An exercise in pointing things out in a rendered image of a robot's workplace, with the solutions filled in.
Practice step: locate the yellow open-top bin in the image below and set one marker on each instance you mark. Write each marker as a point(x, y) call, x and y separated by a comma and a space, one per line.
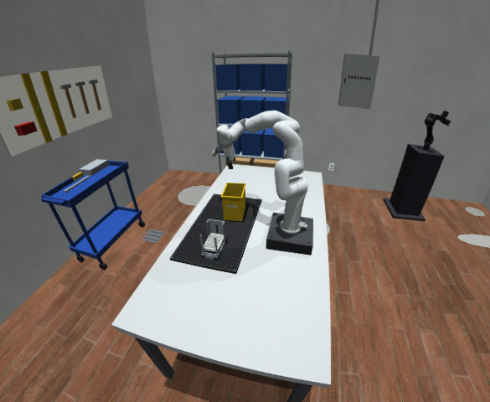
point(233, 199)

